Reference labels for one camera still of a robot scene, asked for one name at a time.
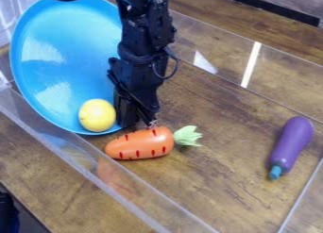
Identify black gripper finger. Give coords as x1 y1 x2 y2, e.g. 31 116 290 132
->
114 92 140 127
139 106 159 128

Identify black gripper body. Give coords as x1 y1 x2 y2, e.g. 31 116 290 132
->
109 44 168 114

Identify orange toy carrot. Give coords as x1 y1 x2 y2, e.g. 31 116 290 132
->
105 125 203 159

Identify blue round tray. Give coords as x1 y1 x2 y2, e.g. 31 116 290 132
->
10 0 121 135

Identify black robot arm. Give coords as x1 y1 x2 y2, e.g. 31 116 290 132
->
108 0 177 127

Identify yellow toy lemon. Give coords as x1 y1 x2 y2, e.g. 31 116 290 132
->
78 99 117 132

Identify purple toy eggplant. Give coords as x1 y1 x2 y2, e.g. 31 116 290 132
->
270 116 314 180

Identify white curtain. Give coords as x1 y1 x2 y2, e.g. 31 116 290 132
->
0 0 38 47

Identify clear acrylic enclosure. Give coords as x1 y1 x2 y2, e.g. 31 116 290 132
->
0 0 323 233

